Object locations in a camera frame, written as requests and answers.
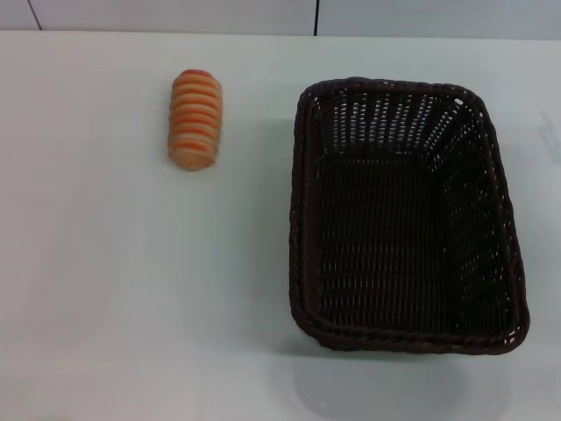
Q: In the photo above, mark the dark brown woven basket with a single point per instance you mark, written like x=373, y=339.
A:
x=372, y=245

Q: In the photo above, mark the orange striped bread roll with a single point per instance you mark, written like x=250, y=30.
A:
x=195, y=120

